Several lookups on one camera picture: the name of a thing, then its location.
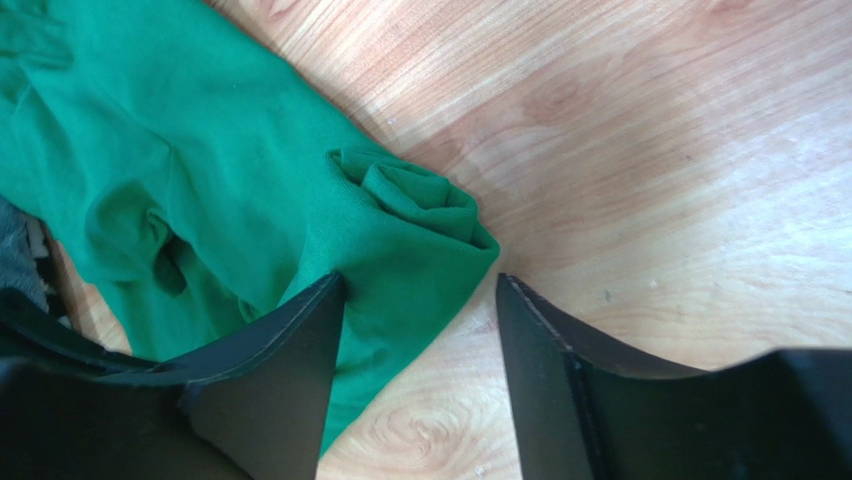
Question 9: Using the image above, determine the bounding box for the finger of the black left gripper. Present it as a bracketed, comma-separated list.
[1, 288, 158, 376]

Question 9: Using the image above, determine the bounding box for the green t-shirt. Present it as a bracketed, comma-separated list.
[1, 1, 500, 447]

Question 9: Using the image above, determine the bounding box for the grey plush pillow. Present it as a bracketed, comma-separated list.
[1, 198, 49, 312]

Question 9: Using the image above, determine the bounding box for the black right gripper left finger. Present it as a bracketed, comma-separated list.
[105, 273, 345, 479]

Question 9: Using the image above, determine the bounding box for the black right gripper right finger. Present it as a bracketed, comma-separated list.
[495, 273, 700, 479]

